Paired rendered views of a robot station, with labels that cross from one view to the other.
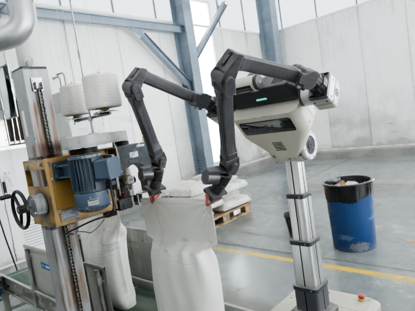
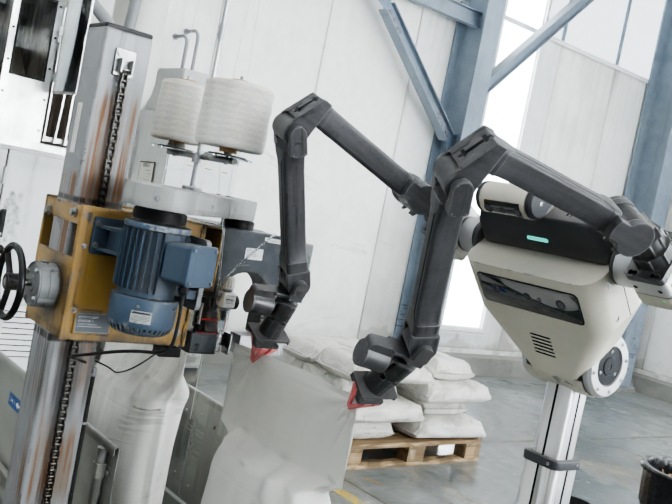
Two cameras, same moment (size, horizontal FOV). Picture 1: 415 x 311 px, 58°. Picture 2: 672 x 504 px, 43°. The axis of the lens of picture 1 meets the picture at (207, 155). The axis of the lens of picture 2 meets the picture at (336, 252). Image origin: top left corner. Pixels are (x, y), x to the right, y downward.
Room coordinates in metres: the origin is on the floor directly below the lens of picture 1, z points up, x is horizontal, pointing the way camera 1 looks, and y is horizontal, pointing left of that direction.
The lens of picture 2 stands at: (-0.21, -0.13, 1.45)
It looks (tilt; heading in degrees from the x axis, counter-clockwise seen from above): 3 degrees down; 8
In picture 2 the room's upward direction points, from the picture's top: 11 degrees clockwise
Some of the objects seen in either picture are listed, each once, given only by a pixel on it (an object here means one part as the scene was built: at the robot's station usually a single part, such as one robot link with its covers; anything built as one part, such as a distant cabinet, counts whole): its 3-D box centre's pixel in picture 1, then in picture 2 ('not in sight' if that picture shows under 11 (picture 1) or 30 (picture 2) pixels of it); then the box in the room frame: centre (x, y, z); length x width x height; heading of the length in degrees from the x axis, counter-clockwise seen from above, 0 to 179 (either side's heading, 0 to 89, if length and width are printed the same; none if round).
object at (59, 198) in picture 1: (70, 186); (114, 270); (1.83, 0.69, 1.18); 0.34 x 0.25 x 0.31; 137
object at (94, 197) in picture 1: (89, 182); (148, 277); (1.64, 0.54, 1.21); 0.15 x 0.15 x 0.25
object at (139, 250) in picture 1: (134, 254); (189, 449); (2.61, 0.63, 0.54); 1.05 x 0.02 x 0.41; 47
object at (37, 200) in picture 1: (36, 205); (40, 283); (1.68, 0.81, 1.14); 0.11 x 0.06 x 0.11; 47
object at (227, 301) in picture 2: (129, 182); (225, 306); (1.90, 0.42, 1.14); 0.05 x 0.04 x 0.16; 137
